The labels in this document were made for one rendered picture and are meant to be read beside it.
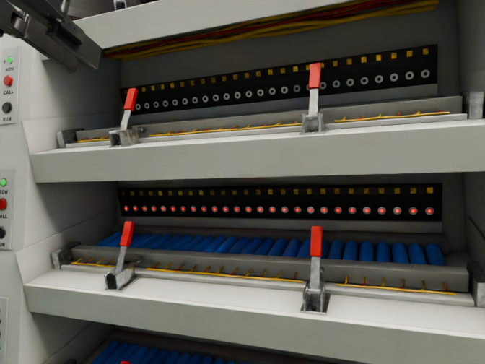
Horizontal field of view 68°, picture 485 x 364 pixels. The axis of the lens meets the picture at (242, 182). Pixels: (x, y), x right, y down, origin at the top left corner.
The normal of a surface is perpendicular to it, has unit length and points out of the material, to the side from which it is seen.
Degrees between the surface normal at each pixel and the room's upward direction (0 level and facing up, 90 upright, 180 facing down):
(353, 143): 108
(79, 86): 90
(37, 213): 90
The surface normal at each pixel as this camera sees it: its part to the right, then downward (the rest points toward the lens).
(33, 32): 0.93, -0.02
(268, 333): -0.34, 0.24
